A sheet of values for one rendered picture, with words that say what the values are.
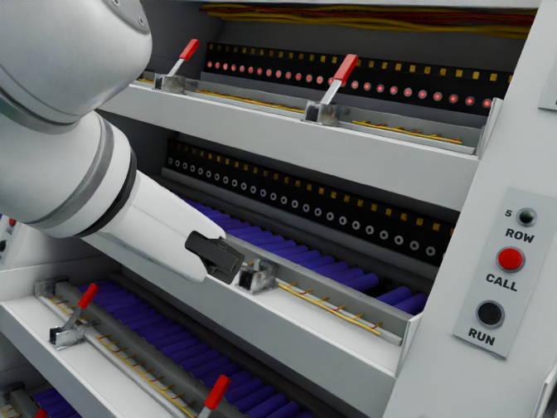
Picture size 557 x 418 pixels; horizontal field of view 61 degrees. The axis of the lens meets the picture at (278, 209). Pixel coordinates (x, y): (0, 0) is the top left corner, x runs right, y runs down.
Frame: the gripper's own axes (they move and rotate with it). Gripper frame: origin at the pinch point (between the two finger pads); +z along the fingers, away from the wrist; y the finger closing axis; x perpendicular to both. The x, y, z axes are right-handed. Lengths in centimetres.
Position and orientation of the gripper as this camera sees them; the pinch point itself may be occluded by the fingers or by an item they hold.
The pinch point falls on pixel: (217, 259)
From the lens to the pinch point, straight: 45.5
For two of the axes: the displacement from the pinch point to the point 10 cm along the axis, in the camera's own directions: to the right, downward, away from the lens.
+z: 4.7, 4.2, 7.8
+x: 4.6, -8.7, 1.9
